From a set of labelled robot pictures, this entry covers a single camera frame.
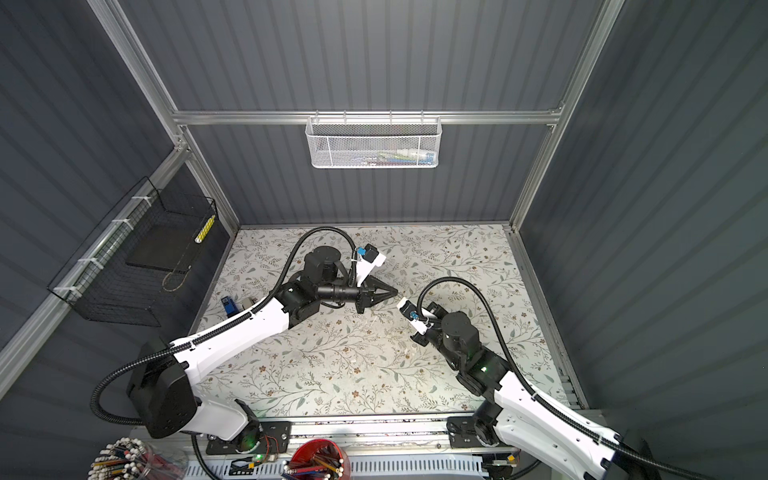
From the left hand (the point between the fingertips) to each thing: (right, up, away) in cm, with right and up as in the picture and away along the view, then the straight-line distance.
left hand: (397, 290), depth 71 cm
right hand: (+5, -4, +4) cm, 7 cm away
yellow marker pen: (-53, +16, +11) cm, 56 cm away
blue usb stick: (-54, -8, +25) cm, 60 cm away
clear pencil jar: (-51, -31, -15) cm, 61 cm away
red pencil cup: (-18, -38, -4) cm, 42 cm away
